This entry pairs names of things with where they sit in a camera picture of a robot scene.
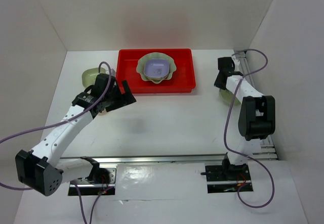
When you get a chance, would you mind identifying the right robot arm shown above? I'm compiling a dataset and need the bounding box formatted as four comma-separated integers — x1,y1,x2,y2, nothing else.
214,57,275,181

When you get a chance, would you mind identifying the green square plate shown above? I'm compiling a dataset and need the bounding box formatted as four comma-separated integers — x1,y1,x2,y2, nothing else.
219,89,241,107
82,68,107,88

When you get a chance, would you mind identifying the purple square plate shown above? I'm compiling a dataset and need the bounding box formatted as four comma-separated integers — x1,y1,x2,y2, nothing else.
143,59,170,79

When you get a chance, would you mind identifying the yellow square plate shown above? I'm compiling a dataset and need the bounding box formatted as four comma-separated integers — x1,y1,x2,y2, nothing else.
98,108,107,116

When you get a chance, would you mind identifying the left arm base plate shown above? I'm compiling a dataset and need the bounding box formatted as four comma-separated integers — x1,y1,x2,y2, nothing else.
74,164,117,196

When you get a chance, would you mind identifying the large green scalloped bowl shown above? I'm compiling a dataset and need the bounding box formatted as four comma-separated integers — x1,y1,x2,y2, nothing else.
136,52,177,84

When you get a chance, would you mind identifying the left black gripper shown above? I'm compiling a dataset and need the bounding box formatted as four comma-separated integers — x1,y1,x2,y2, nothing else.
103,79,135,112

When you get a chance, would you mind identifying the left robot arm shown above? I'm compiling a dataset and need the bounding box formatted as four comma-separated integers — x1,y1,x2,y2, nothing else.
15,73,136,196

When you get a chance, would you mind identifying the red plastic bin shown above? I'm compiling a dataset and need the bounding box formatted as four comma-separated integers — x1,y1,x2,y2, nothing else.
116,49,196,94

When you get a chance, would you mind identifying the aluminium rail right side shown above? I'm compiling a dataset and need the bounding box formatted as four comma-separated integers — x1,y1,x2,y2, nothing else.
231,50,279,161

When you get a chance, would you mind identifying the aluminium rail front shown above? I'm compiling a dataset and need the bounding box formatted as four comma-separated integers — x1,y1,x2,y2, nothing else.
58,153,228,165

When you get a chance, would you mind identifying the aluminium rail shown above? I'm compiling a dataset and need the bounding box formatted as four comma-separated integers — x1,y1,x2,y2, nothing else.
231,50,279,161
58,153,228,165

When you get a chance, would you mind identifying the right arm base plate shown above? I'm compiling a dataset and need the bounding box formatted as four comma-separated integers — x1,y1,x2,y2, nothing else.
200,164,253,194

